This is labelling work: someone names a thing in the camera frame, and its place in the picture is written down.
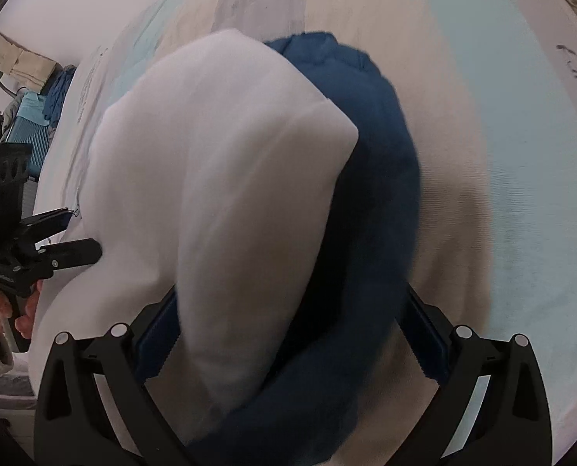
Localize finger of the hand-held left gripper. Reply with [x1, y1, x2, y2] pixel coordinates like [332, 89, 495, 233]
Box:
[19, 207, 72, 246]
[30, 237, 103, 280]

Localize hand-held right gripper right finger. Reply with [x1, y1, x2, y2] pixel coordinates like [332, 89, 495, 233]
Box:
[399, 283, 554, 466]

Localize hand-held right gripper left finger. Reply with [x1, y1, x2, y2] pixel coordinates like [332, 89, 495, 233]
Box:
[33, 290, 198, 466]

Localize white shirt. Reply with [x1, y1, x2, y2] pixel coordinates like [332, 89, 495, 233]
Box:
[29, 28, 360, 447]

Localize blue pants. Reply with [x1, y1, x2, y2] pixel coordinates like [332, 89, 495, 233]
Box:
[186, 31, 423, 466]

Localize teal suitcase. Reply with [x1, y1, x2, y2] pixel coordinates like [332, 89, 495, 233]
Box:
[6, 91, 52, 181]

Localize grey cloth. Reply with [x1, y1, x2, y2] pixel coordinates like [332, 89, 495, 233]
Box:
[0, 88, 27, 132]

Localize blue cloth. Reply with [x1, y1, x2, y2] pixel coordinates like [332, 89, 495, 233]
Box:
[45, 64, 79, 123]

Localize beige curtain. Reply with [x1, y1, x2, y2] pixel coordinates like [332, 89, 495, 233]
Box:
[0, 26, 60, 92]

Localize striped bed sheet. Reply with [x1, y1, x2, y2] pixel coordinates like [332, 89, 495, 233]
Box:
[30, 0, 577, 453]

